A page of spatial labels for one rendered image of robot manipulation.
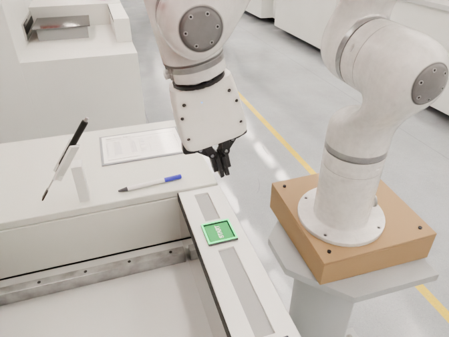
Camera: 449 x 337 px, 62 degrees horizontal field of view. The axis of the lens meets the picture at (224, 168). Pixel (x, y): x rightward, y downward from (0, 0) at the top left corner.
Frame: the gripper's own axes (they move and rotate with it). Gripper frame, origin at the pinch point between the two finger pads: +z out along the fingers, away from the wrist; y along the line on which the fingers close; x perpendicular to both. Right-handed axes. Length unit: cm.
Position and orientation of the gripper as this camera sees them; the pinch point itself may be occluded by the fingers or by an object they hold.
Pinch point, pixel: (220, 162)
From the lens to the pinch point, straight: 62.1
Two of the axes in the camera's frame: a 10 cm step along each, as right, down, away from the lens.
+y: 9.3, -3.4, 1.4
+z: 2.0, 7.9, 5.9
